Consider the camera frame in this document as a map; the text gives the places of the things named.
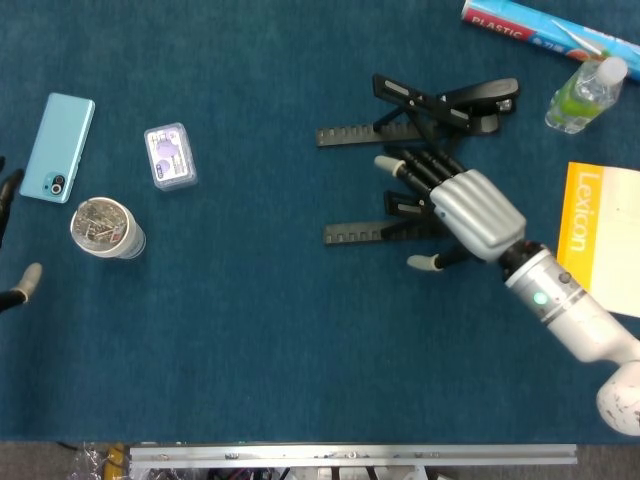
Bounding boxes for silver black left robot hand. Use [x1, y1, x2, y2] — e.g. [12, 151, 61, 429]
[0, 155, 44, 316]

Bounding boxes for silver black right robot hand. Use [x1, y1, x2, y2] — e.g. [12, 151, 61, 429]
[373, 147, 529, 275]

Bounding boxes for black folding laptop stand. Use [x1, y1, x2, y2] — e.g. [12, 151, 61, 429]
[315, 73, 501, 247]

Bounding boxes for round clear paper clip container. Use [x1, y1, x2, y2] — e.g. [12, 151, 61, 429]
[70, 197, 132, 254]

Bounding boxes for orange white Lexicon book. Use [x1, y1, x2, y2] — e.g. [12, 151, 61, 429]
[555, 161, 640, 319]

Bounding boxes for paper cup with clips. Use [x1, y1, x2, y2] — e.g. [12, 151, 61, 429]
[69, 196, 147, 260]

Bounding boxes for black stapler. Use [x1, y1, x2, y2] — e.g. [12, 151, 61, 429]
[437, 77, 521, 137]

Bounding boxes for light blue smartphone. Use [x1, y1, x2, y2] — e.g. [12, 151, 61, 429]
[18, 92, 96, 205]

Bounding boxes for clear bottle with green label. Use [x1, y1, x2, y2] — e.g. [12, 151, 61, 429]
[544, 55, 629, 135]

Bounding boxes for small clear plastic box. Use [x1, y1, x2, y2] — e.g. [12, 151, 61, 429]
[143, 122, 199, 193]

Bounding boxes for blue red plastic wrap box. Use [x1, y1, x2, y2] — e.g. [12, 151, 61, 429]
[460, 0, 640, 84]

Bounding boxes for clear plastic bag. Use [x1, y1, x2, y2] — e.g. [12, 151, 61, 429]
[69, 443, 129, 480]

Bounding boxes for teal table cloth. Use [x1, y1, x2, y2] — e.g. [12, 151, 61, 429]
[0, 0, 640, 444]

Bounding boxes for aluminium rail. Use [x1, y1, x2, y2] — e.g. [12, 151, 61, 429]
[128, 443, 579, 469]

